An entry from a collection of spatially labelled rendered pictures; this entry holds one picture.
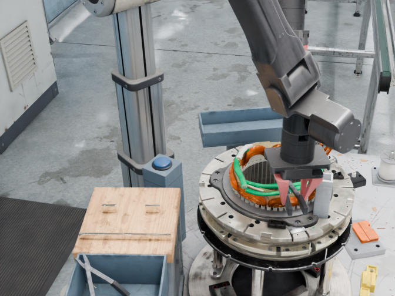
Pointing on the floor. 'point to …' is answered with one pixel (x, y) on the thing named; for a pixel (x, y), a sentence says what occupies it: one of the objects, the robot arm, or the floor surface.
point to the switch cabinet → (23, 67)
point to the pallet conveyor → (382, 39)
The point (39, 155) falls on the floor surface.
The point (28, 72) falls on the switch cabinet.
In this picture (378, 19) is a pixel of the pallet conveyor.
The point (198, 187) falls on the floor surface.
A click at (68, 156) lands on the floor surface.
